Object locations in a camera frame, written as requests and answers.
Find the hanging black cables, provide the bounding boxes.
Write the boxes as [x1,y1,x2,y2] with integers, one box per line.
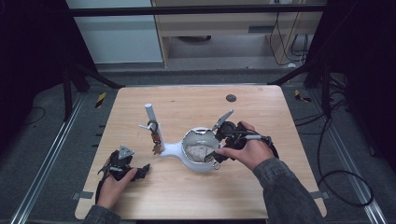
[268,11,310,67]

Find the person's left hand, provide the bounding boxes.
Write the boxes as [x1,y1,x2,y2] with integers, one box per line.
[96,167,138,210]

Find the left hand-held gripper cable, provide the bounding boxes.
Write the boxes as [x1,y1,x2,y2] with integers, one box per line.
[94,178,106,204]

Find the hand-held gripper cable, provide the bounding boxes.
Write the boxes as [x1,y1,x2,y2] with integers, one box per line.
[94,178,106,204]
[261,133,280,160]

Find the dark curtain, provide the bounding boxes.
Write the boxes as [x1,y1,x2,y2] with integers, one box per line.
[0,0,98,150]
[306,0,396,173]

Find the metal floor rail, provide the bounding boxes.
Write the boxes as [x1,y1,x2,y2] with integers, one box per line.
[10,92,86,224]
[311,90,388,224]

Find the white cabinet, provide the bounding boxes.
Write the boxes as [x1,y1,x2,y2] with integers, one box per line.
[66,0,163,65]

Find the grey tape strip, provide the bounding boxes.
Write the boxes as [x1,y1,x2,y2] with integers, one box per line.
[72,190,94,201]
[311,190,331,201]

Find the yellow black tape piece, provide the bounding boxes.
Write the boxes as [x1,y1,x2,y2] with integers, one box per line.
[293,89,312,103]
[94,91,107,109]

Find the thick black floor cable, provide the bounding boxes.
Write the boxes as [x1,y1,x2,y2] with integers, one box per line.
[315,115,375,208]

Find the grey pouch with ring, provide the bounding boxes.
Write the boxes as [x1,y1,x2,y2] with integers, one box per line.
[185,144,221,171]

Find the olive cord keychain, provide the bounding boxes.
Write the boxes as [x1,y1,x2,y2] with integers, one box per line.
[147,119,164,156]

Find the white key stand with bowl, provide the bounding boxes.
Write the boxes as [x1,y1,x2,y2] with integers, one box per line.
[138,103,224,173]

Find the thin black floor cable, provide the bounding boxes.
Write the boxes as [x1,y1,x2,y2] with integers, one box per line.
[18,105,47,127]

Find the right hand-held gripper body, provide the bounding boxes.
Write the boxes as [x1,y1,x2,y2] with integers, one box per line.
[212,109,280,161]

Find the right hand-held gripper cable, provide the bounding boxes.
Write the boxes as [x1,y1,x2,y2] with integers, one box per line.
[261,133,280,160]

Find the black horizontal bar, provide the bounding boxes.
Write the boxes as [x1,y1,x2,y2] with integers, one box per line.
[68,4,327,18]

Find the light wooden desk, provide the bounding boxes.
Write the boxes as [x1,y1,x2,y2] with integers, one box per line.
[150,0,328,68]

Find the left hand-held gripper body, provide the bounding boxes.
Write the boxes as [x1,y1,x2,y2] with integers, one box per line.
[97,144,138,182]

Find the black metal stand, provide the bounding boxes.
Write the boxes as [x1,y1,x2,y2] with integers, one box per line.
[61,60,126,122]
[267,57,333,119]

